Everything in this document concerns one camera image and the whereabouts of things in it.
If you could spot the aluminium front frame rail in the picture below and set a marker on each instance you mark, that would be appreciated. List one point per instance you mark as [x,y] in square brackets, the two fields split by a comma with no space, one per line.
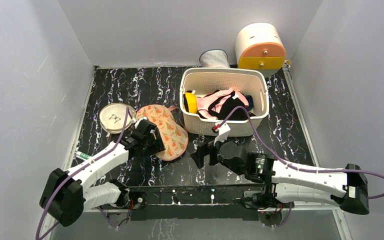
[195,198]

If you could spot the cream perforated plastic basket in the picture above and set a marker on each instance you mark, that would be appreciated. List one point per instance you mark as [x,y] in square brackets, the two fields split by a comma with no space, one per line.
[203,81]

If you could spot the dark blue garment in basket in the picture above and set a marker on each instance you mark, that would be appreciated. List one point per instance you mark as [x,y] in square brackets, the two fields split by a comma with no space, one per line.
[250,101]

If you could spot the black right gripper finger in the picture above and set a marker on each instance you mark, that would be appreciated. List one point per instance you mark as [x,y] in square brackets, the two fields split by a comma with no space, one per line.
[199,156]
[206,146]

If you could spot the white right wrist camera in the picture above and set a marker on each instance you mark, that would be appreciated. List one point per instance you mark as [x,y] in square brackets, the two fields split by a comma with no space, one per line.
[222,131]

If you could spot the round beige mesh laundry bag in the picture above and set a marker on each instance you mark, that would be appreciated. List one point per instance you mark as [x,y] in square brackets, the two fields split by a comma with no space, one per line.
[116,117]

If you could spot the cream orange drawer box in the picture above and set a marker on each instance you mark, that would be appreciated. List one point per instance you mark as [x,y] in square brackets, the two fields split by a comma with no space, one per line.
[258,47]

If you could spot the white mesh cylinder bag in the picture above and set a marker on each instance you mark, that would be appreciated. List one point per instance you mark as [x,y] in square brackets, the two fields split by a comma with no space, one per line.
[214,58]

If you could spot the pink bra in basket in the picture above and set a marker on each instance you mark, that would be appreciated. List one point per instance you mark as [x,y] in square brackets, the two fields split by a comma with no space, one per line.
[202,102]

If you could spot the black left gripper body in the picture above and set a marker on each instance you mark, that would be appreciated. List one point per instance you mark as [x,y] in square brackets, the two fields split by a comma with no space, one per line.
[145,152]

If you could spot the yellow garment in basket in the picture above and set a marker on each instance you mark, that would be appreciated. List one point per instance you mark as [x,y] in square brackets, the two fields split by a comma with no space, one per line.
[190,102]

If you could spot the black bra in basket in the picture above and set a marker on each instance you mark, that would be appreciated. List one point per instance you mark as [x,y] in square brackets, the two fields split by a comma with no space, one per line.
[219,105]

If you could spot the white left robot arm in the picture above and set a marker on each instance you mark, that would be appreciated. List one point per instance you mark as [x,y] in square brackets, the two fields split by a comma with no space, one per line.
[86,179]

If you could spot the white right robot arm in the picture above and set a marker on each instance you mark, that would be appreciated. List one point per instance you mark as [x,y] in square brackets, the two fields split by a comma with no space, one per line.
[286,183]

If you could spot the orange floral bra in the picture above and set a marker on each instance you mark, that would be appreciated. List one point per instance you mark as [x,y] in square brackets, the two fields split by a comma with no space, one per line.
[174,137]

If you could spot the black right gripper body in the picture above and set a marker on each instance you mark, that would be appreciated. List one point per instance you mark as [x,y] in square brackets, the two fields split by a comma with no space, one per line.
[208,153]

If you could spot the green white tube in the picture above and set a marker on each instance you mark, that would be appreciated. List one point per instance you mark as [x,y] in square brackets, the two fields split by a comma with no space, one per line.
[82,156]

